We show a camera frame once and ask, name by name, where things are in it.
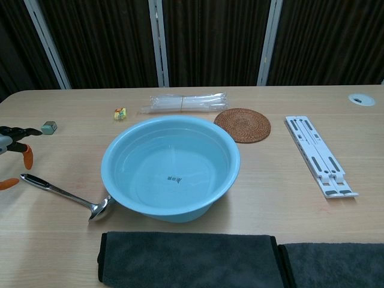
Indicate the small yellow snack packet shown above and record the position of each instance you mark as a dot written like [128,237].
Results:
[120,114]

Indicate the white folding laptop stand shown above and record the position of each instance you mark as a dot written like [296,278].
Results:
[312,150]

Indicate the dark grey folded towel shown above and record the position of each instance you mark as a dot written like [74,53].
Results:
[336,267]
[189,261]

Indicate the light blue bowl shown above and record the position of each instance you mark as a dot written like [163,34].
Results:
[168,162]

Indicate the round woven rattan coaster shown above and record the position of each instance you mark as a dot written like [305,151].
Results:
[242,125]

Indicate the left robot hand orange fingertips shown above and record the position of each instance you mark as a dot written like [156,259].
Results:
[15,132]

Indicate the small grey-green cube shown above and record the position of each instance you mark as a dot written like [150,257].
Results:
[49,128]

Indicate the grey partition frame post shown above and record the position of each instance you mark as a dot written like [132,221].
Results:
[270,45]
[159,45]
[49,45]

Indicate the bundle of clear wrapped straws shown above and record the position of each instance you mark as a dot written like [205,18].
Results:
[180,103]

